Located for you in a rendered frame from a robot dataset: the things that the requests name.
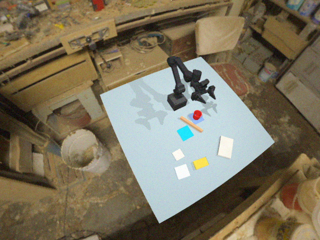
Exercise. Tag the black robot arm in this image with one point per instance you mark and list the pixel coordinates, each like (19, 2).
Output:
(192, 77)

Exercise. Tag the white rectangular block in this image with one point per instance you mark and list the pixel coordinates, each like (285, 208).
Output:
(225, 147)

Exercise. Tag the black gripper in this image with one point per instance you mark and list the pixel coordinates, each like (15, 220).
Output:
(196, 95)

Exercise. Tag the yellow flat block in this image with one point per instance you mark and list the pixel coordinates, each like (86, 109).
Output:
(200, 163)

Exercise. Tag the red cup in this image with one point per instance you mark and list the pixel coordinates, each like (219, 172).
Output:
(197, 114)

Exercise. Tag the light wooden plank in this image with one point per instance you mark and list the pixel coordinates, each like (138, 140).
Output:
(191, 124)

